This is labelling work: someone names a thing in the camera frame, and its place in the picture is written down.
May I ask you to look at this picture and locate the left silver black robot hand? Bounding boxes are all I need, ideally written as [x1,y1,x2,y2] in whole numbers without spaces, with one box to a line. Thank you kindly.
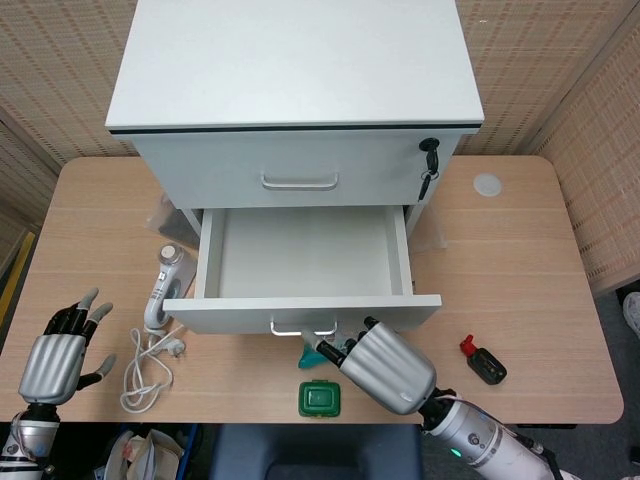
[18,288,118,404]

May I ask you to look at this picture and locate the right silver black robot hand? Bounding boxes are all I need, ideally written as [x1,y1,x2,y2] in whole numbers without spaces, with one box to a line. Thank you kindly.
[299,315,437,416]

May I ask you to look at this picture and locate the white drawer with handle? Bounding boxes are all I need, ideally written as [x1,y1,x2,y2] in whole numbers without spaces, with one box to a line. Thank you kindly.
[130,126,460,208]

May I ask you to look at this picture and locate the white drawer cabinet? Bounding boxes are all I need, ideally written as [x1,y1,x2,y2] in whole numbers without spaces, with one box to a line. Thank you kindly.
[103,0,487,251]

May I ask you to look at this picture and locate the green plastic box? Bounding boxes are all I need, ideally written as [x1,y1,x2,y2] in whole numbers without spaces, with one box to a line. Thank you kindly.
[297,379,344,418]

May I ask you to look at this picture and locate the plastic snack packet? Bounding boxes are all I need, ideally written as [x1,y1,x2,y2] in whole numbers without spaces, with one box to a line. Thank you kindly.
[297,332,361,370]

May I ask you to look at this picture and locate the dark bottle red cap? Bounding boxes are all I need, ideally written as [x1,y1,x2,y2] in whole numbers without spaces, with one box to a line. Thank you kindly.
[458,334,507,386]

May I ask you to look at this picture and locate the dark blue chair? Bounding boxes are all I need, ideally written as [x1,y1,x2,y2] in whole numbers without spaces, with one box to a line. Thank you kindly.
[207,423,424,480]

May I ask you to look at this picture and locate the bag with papers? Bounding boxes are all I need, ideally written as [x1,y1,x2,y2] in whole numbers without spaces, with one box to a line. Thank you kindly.
[102,427,186,480]

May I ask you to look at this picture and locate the white handheld appliance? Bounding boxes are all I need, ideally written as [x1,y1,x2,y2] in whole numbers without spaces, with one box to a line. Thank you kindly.
[143,242,196,332]

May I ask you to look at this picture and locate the clear plastic sheet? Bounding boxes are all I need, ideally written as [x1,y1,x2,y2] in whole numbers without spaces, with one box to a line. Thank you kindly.
[410,205,449,257]

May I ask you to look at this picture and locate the clear plastic bag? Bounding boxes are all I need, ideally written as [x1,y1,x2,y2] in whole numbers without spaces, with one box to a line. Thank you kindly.
[145,194,199,247]

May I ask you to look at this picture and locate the black hanging key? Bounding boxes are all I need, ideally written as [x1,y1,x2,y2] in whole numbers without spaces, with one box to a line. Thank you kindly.
[416,170,439,203]

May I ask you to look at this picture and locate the black key in lock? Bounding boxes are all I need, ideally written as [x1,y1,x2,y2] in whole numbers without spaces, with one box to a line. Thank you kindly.
[417,137,441,173]

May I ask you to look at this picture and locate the white shoe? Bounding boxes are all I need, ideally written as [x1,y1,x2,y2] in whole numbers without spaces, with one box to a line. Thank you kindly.
[622,291,640,339]

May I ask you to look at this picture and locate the white power cord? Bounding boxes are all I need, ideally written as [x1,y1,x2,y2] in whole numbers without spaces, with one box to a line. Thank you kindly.
[119,322,189,414]

